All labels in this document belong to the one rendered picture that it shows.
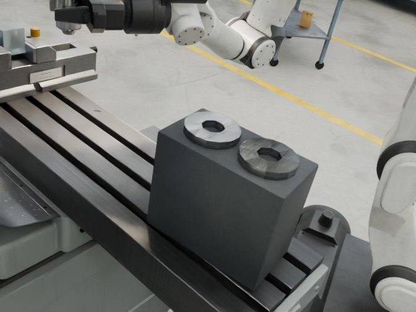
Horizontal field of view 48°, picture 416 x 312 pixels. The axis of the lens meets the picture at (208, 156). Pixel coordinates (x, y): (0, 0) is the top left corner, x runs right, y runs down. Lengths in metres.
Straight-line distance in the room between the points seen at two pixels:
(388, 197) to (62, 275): 0.74
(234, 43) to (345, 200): 1.81
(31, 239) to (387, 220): 0.79
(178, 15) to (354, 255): 0.94
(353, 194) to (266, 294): 2.15
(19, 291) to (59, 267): 0.09
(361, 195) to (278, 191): 2.26
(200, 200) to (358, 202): 2.15
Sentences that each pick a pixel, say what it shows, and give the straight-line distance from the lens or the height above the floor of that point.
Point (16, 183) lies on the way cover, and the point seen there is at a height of 0.92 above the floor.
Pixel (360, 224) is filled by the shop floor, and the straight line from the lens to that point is 2.66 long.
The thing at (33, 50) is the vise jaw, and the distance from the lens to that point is 1.15.
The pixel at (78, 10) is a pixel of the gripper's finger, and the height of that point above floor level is 1.25.
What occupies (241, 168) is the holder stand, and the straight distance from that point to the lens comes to 0.65.
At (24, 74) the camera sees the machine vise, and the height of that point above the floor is 1.03.
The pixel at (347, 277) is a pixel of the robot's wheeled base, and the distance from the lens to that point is 1.46.
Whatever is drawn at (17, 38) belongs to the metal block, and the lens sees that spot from 1.15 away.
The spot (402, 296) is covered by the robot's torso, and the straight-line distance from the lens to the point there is 1.30.
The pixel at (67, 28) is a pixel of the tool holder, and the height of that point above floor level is 1.21.
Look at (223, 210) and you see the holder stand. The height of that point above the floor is 1.10.
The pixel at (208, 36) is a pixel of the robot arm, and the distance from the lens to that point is 1.05.
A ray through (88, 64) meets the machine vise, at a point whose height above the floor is 1.03.
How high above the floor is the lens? 1.54
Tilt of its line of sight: 33 degrees down
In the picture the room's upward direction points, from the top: 12 degrees clockwise
